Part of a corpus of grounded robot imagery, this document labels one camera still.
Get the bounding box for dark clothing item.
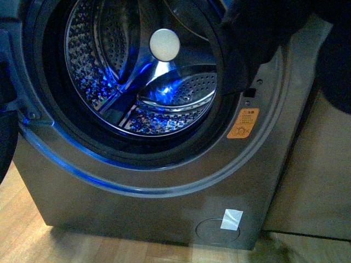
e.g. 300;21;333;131
221;1;350;113

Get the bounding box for grey front-load washing machine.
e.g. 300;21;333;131
1;1;331;250

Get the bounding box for washing machine glass door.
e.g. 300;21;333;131
1;60;19;183

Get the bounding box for orange warning sticker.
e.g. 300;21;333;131
227;108;260;139

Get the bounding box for stainless steel perforated drum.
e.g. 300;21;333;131
63;1;217;137

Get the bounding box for grey round drum hub cap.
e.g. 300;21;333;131
149;28;180;62

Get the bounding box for silver tape strip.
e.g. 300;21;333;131
220;209;244;231

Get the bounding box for round filter access cover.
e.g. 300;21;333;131
195;218;241;245

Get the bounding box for black rubber door gasket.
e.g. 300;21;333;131
26;1;236;169

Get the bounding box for grey door hinge bracket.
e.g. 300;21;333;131
1;29;43;120

